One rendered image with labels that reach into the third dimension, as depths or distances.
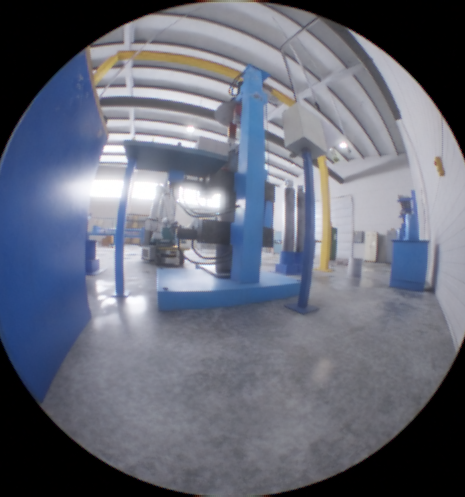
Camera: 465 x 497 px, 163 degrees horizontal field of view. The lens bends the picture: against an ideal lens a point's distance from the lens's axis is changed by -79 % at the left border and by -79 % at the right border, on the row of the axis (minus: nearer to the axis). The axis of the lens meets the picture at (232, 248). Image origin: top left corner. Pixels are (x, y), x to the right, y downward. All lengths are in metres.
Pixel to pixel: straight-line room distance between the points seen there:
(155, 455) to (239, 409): 0.24
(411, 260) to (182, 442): 2.54
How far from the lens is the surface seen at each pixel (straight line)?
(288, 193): 2.89
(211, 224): 1.35
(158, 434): 0.45
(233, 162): 1.86
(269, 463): 0.42
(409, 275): 2.51
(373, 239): 11.12
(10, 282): 0.48
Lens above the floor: 0.40
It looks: 1 degrees down
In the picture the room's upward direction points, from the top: 4 degrees clockwise
